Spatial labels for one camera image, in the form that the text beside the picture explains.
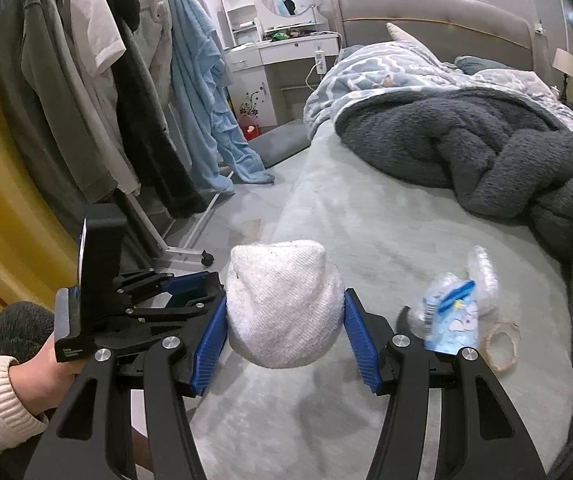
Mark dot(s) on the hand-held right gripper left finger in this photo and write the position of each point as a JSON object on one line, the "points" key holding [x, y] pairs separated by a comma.
{"points": [[209, 350]]}

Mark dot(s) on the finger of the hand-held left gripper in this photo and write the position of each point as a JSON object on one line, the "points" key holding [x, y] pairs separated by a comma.
{"points": [[186, 284], [156, 317]]}

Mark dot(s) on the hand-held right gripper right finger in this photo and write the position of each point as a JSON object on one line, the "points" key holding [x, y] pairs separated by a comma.
{"points": [[364, 345]]}

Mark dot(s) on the white sock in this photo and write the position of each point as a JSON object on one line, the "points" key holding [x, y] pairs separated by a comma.
{"points": [[281, 305]]}

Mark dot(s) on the clear wrapper with blue print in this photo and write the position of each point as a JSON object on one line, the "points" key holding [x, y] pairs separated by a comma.
{"points": [[454, 327]]}

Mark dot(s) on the clear bubble wrap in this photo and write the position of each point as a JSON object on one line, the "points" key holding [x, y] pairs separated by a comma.
{"points": [[483, 270]]}

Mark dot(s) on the person's left hand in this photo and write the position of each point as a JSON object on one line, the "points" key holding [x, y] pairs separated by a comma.
{"points": [[41, 370]]}

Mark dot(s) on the white clothes rack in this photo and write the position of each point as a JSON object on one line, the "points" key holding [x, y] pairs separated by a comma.
{"points": [[181, 250]]}

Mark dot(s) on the grey fluffy cloth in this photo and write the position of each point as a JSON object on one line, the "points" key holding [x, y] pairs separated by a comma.
{"points": [[16, 322]]}

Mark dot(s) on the yellow cushion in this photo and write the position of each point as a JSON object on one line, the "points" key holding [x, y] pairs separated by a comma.
{"points": [[6, 200]]}

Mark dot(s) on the grey-green sofa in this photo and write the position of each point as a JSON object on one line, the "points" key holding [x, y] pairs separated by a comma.
{"points": [[366, 220]]}

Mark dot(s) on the grey shirt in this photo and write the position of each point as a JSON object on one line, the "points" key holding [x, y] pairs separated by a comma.
{"points": [[41, 75]]}

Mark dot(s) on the light blue robe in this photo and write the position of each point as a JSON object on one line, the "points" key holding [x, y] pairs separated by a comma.
{"points": [[196, 70]]}

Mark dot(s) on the white shirt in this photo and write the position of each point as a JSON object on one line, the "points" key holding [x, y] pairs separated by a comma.
{"points": [[91, 45]]}

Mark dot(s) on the white garment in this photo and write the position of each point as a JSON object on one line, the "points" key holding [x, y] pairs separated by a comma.
{"points": [[154, 45]]}

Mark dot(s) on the dark grey fluffy blanket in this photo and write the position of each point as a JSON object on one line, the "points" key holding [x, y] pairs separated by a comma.
{"points": [[466, 145]]}

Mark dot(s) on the white vanity table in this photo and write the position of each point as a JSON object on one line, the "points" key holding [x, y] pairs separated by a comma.
{"points": [[286, 55]]}

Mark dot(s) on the white power strip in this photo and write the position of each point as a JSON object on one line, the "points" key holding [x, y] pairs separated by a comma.
{"points": [[319, 61]]}

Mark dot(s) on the blue patterned quilt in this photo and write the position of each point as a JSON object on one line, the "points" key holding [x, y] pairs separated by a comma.
{"points": [[366, 70]]}

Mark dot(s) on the teal pillow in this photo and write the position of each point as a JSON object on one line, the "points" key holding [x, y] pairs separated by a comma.
{"points": [[476, 63]]}

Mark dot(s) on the grey padded headboard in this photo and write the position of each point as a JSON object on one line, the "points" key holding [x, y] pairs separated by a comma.
{"points": [[441, 10]]}

